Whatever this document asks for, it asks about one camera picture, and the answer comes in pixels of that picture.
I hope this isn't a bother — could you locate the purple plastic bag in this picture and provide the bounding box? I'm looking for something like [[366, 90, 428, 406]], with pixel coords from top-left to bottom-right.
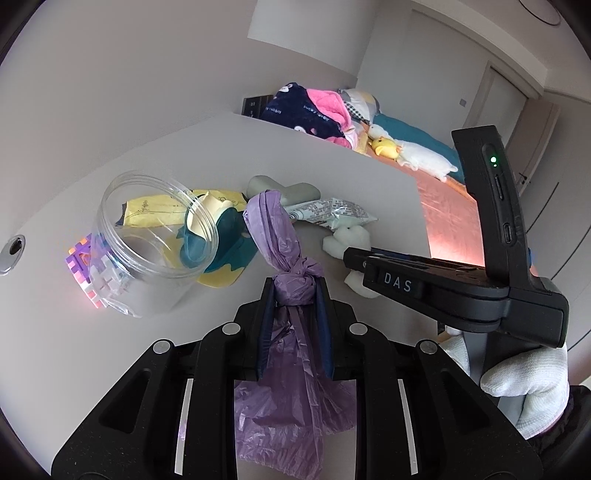
[[235, 190, 356, 479]]

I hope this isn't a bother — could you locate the desk cable grommet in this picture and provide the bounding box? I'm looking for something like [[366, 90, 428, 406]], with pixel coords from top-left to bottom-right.
[[0, 234, 26, 276]]

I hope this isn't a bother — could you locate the white gloved right hand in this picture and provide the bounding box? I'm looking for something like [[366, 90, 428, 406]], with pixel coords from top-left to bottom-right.
[[438, 324, 570, 440]]

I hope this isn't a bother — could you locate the pink sheet bed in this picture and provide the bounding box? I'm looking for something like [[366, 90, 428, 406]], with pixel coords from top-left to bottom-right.
[[399, 167, 485, 266]]

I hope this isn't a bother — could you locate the white door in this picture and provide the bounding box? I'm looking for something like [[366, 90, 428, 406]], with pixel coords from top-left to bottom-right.
[[466, 65, 528, 146]]

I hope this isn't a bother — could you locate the black wall socket panel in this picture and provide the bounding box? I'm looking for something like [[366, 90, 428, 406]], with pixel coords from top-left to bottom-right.
[[242, 95, 273, 119]]

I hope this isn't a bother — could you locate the silver foil wrapper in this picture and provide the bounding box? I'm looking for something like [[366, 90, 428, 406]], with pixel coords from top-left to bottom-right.
[[286, 198, 378, 231]]

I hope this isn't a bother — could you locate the teal pillow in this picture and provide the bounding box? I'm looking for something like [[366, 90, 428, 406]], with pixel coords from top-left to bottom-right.
[[373, 113, 465, 184]]

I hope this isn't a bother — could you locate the yellow teal paper bag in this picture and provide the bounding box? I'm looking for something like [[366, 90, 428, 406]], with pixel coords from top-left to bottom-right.
[[116, 190, 257, 288]]

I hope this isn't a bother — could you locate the yellow duck plush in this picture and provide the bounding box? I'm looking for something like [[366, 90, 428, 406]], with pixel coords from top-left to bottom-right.
[[370, 137, 401, 161]]

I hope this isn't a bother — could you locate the clear plastic jar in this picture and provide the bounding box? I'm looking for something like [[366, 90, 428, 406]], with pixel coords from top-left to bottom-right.
[[91, 172, 217, 318]]

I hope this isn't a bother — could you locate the white foam packing piece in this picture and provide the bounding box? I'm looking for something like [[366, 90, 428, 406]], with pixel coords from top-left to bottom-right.
[[321, 224, 378, 301]]

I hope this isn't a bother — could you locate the purple white puzzle cube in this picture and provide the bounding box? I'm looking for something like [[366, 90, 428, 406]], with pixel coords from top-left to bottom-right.
[[65, 234, 121, 309]]

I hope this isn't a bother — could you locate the white goose plush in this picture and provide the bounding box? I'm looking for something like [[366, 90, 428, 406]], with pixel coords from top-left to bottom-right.
[[368, 124, 458, 182]]

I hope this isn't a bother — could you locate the navy pink clothes pile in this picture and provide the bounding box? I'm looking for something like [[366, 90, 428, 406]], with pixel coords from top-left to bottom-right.
[[259, 82, 380, 150]]

